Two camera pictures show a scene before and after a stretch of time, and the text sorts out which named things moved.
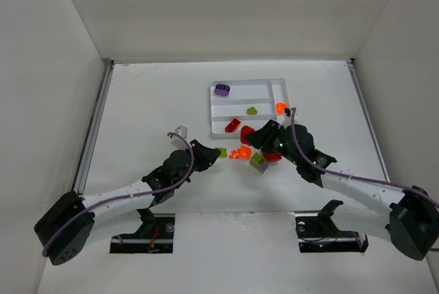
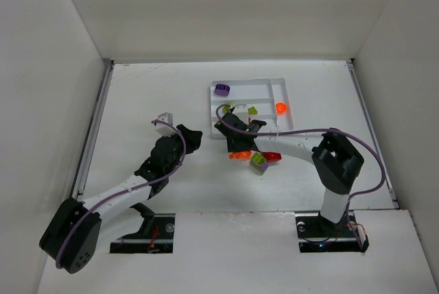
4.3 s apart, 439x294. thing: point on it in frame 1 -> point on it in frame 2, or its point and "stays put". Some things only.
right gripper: (268, 135) -> (232, 125)
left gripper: (197, 154) -> (183, 139)
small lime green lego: (252, 111) stays put
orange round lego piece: (280, 107) stays put
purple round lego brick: (221, 90) stays put
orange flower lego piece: (243, 152) stays put
